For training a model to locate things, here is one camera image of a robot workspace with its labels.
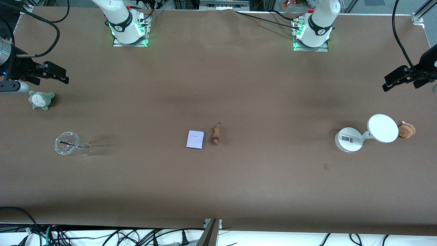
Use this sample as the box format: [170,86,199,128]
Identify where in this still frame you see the grey power strip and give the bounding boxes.
[199,0,250,11]

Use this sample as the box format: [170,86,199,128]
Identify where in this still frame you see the brown paper table cover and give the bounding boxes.
[0,6,437,236]

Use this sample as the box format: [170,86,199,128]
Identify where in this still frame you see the clear plastic cup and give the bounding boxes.
[54,132,92,156]

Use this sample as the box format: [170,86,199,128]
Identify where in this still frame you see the black base cable bundle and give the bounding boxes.
[131,0,164,25]

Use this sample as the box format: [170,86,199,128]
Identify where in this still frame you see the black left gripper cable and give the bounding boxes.
[392,0,422,74]

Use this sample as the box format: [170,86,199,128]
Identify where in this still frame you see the white desk lamp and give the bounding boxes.
[335,114,399,153]

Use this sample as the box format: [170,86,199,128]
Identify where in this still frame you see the black looped floor cable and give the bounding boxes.
[0,206,39,240]

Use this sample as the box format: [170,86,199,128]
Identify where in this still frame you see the short black base cable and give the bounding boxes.
[271,10,301,22]

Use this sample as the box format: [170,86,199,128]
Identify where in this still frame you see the pale lavender phone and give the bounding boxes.
[186,130,205,150]

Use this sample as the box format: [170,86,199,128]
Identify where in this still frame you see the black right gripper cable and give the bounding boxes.
[0,0,70,58]

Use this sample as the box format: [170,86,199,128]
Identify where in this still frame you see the long black base cable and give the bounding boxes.
[234,11,298,28]

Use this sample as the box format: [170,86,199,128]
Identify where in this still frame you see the brown bear plush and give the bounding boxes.
[398,121,416,139]

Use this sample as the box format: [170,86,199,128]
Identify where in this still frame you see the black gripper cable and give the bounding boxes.
[0,0,70,58]
[392,0,422,74]

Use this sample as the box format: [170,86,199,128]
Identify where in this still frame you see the grey metal post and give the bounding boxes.
[196,219,223,246]

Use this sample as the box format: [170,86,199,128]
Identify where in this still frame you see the grey-green totoro plush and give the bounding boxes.
[28,91,55,110]

